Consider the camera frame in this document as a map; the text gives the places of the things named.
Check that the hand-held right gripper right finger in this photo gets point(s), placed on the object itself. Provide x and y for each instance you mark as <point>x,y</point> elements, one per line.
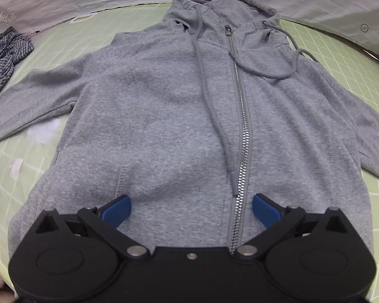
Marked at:
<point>266,210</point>

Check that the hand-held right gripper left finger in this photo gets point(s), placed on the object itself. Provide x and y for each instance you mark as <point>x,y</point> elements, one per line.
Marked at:
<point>117,210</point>

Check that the grey zip hoodie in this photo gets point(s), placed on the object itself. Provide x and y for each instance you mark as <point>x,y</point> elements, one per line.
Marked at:
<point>161,116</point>

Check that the white paper scrap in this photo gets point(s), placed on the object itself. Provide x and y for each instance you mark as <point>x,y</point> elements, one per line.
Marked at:
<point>16,167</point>
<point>42,134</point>

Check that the green grid mat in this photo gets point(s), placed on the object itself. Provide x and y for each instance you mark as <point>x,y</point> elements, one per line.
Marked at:
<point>6,211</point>

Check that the blue checked cloth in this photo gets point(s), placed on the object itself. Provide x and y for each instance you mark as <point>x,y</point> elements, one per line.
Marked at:
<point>6,56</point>

